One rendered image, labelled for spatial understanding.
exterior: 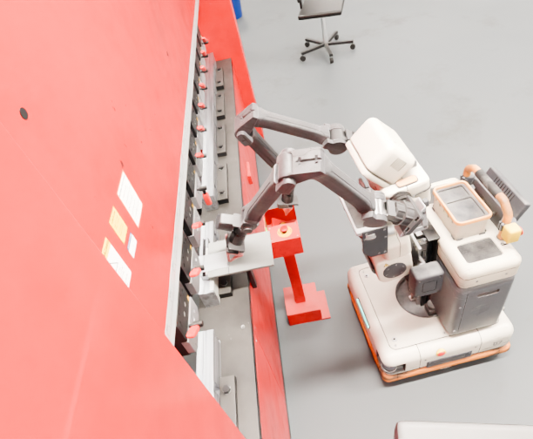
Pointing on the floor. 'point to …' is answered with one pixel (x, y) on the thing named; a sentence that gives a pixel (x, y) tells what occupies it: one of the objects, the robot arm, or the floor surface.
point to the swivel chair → (309, 9)
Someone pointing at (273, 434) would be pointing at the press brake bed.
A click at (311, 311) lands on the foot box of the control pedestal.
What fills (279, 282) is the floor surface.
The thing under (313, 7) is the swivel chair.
